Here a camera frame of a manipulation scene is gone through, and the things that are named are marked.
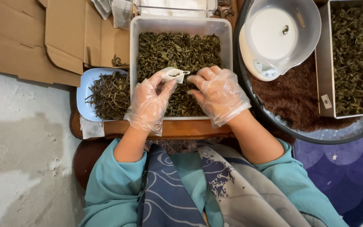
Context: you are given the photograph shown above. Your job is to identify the clear plastic weighing bowl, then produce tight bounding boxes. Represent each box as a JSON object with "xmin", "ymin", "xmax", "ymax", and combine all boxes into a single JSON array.
[{"xmin": 244, "ymin": 0, "xmax": 322, "ymax": 76}]

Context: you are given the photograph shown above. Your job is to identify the small white tea bag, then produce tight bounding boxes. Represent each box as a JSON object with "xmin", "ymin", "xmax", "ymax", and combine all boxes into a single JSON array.
[{"xmin": 161, "ymin": 67, "xmax": 190, "ymax": 84}]

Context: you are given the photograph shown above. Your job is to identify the person's left hand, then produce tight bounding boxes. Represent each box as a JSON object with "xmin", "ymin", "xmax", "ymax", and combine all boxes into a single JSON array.
[{"xmin": 124, "ymin": 70, "xmax": 178, "ymax": 136}]

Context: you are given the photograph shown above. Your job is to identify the heap of dried tea leaves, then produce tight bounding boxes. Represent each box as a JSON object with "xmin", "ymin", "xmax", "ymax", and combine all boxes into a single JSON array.
[{"xmin": 136, "ymin": 32, "xmax": 222, "ymax": 117}]

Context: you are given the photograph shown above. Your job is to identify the pile of dried tea stems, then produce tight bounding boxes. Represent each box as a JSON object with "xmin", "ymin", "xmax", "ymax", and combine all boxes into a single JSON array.
[{"xmin": 85, "ymin": 71, "xmax": 131, "ymax": 120}]

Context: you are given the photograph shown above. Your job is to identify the teal long-sleeved top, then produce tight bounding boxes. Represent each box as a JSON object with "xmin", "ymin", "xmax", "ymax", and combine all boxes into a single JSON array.
[{"xmin": 79, "ymin": 138, "xmax": 350, "ymax": 227}]

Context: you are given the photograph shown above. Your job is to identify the flattened brown cardboard box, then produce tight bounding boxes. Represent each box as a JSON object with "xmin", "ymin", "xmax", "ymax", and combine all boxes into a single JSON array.
[{"xmin": 0, "ymin": 0, "xmax": 132, "ymax": 87}]

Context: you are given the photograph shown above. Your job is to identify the round glass black-rimmed table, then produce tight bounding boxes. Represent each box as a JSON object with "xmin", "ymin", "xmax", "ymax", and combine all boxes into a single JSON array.
[{"xmin": 233, "ymin": 0, "xmax": 363, "ymax": 145}]

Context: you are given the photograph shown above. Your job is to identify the tea leaves heap in metal tray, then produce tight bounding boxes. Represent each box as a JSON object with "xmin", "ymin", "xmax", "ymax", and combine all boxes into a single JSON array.
[{"xmin": 330, "ymin": 6, "xmax": 363, "ymax": 116}]

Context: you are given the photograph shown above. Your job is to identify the clear plastic tub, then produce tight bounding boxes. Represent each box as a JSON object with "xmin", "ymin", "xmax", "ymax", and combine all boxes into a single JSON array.
[{"xmin": 130, "ymin": 16, "xmax": 233, "ymax": 121}]

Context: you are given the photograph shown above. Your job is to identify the white kitchen scale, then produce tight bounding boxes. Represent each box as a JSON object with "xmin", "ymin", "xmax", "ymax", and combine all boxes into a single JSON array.
[{"xmin": 238, "ymin": 7, "xmax": 298, "ymax": 82}]

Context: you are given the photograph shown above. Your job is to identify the light blue plate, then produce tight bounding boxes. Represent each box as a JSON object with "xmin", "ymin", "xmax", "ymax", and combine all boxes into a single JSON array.
[{"xmin": 76, "ymin": 68, "xmax": 131, "ymax": 122}]

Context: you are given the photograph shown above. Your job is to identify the carved wooden table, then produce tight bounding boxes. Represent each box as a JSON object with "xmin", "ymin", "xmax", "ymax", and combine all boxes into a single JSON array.
[{"xmin": 69, "ymin": 0, "xmax": 244, "ymax": 141}]

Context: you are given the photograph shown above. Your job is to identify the blue grey patterned lap cloth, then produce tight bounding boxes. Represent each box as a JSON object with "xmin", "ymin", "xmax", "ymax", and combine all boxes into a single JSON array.
[{"xmin": 136, "ymin": 141, "xmax": 328, "ymax": 227}]

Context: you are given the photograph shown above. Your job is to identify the round dark brown stool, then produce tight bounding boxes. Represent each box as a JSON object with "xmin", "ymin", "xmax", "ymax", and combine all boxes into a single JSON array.
[{"xmin": 73, "ymin": 139, "xmax": 114, "ymax": 191}]

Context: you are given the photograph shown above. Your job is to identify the empty white tea bag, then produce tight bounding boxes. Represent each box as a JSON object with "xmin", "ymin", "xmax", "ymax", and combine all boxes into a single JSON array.
[
  {"xmin": 90, "ymin": 0, "xmax": 113, "ymax": 20},
  {"xmin": 110, "ymin": 0, "xmax": 134, "ymax": 31},
  {"xmin": 80, "ymin": 115, "xmax": 105, "ymax": 140}
]

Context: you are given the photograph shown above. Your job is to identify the clear rectangular container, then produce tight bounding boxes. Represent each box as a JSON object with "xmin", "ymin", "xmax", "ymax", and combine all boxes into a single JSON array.
[{"xmin": 133, "ymin": 0, "xmax": 218, "ymax": 18}]

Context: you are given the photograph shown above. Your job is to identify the purple star-patterned rug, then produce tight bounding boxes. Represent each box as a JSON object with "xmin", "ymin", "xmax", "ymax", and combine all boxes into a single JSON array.
[{"xmin": 293, "ymin": 124, "xmax": 363, "ymax": 227}]

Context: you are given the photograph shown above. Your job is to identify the square metal tray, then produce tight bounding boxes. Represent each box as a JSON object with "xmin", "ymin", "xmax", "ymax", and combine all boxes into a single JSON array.
[{"xmin": 314, "ymin": 0, "xmax": 363, "ymax": 119}]

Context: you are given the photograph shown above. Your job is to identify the small clump of tea leaves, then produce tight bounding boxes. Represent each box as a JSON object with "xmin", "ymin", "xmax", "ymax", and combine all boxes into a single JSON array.
[{"xmin": 111, "ymin": 54, "xmax": 129, "ymax": 67}]

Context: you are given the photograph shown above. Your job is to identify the person's right hand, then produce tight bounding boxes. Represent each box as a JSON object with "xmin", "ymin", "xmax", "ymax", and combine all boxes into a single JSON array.
[{"xmin": 186, "ymin": 66, "xmax": 252, "ymax": 128}]

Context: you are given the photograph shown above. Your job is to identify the brown furry cloth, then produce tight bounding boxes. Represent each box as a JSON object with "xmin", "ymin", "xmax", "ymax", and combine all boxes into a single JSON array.
[{"xmin": 249, "ymin": 53, "xmax": 359, "ymax": 133}]

